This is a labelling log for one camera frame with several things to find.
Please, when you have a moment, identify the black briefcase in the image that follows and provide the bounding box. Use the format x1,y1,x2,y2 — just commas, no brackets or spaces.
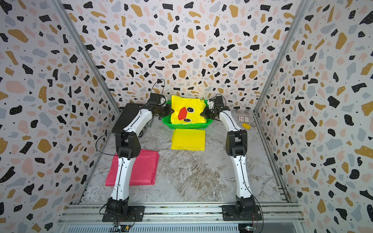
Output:
112,103,153,136

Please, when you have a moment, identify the plain yellow raincoat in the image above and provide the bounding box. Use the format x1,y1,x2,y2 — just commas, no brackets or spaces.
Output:
171,129,206,151

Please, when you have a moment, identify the aluminium corner post right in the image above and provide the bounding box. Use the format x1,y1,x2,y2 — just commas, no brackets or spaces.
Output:
253,0,309,114

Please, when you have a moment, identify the green plastic basket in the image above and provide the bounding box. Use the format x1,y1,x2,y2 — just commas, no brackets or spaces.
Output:
162,96,213,129

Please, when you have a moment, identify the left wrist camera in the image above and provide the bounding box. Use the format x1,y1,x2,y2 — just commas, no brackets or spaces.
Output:
147,93,166,106

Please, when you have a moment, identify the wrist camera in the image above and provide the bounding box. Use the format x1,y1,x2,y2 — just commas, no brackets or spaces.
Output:
213,95,226,108
147,93,166,106

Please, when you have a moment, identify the small yellow block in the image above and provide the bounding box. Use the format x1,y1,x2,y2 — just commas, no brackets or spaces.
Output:
242,123,251,130

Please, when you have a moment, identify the aluminium corner post left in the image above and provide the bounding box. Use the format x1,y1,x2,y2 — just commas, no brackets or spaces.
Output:
49,0,120,114

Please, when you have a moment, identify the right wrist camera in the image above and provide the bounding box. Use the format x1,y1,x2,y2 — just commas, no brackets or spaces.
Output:
213,95,226,108

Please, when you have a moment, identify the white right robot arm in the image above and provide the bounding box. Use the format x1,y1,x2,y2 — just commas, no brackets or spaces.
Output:
202,106,257,219

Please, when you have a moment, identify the playing card box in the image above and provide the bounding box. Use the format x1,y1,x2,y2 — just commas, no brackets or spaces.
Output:
239,116,250,123

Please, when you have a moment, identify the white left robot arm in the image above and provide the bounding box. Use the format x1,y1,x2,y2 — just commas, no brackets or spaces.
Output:
103,103,173,222

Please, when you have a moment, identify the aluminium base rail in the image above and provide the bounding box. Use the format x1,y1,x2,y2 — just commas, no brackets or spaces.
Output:
56,203,308,233

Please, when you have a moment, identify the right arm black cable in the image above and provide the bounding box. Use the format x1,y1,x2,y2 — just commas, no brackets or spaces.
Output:
214,93,264,233

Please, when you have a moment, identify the yellow duck raincoat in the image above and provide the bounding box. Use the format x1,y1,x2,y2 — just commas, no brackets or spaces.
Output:
171,95,207,124

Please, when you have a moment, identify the aluminium corner post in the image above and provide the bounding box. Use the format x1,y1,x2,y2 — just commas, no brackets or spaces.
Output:
253,0,309,114
49,0,120,114

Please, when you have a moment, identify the pink raincoat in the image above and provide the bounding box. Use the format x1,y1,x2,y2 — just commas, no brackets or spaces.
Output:
105,149,159,186

